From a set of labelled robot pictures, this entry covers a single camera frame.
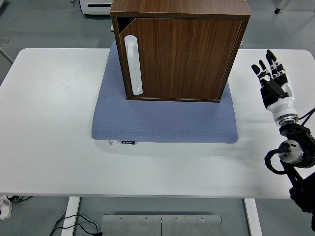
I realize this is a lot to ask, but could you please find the black power strip cable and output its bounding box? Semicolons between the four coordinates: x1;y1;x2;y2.
6;195;33;203

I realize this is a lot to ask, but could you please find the white floor appliance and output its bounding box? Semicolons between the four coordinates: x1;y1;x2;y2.
79;0;114;17

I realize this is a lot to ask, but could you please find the white table leg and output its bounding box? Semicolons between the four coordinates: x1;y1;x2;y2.
61;196;81;236
244;198;263;236

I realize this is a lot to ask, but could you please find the white power strip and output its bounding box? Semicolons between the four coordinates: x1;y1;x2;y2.
0;194;13;221

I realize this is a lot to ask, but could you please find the blue-grey mesh mat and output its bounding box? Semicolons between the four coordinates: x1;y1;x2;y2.
91;40;239;144

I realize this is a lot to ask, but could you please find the black floor cable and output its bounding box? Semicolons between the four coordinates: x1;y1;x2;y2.
49;213;104;236

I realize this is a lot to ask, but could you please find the grey metal plate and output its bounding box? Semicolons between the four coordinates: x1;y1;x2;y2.
161;214;222;236
101;214;162;236

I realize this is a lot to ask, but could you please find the brown wooden cabinet door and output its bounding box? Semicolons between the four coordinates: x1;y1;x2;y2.
119;17;243;100

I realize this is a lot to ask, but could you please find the white door handle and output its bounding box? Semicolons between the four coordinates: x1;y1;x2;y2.
124;34;144;96

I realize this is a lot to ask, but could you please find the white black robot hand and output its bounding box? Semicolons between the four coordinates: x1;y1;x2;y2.
251;49;299;122

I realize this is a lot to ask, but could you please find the brown wooden cabinet body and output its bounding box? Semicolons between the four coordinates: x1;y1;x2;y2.
109;0;251;103

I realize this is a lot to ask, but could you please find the grey chair leg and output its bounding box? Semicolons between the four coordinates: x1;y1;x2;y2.
0;46;14;65

